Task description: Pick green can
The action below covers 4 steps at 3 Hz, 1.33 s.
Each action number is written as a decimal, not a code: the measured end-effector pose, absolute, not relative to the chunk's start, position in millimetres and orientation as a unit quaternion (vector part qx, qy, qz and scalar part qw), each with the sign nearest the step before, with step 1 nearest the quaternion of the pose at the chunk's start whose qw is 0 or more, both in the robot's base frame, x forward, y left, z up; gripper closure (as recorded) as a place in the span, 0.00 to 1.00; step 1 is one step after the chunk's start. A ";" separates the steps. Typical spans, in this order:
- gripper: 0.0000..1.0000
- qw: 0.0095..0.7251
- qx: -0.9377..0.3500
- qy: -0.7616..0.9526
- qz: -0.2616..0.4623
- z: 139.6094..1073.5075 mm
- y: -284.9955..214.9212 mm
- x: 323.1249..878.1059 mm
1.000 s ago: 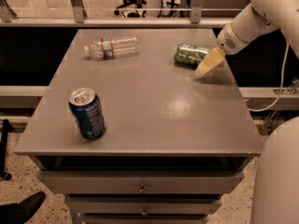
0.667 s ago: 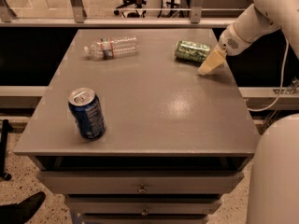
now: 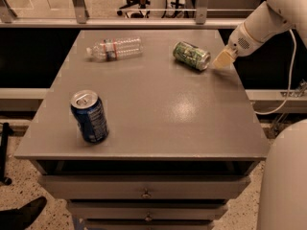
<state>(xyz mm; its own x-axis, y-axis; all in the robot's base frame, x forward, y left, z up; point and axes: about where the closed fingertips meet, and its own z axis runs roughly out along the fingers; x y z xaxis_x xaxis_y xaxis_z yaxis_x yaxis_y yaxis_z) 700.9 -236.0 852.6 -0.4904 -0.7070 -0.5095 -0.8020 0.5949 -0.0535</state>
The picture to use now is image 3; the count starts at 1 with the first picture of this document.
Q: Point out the green soda can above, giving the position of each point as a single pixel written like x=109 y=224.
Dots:
x=191 y=55

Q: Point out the black stand with wheel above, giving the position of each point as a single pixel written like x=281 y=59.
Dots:
x=5 y=133

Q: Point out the grey drawer cabinet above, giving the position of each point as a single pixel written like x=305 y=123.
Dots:
x=180 y=143

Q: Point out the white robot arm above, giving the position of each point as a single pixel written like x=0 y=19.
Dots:
x=283 y=196

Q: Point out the blue soda can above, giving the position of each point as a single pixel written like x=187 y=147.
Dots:
x=87 y=108

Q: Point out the clear plastic water bottle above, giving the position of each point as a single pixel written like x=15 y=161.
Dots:
x=111 y=49

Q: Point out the black office chair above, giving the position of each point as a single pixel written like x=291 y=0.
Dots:
x=142 y=9

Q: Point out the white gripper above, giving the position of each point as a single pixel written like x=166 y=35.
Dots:
x=240 y=43

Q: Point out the metal railing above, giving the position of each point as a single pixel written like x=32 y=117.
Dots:
x=112 y=14

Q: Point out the black shoe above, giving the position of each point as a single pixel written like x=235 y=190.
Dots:
x=23 y=217

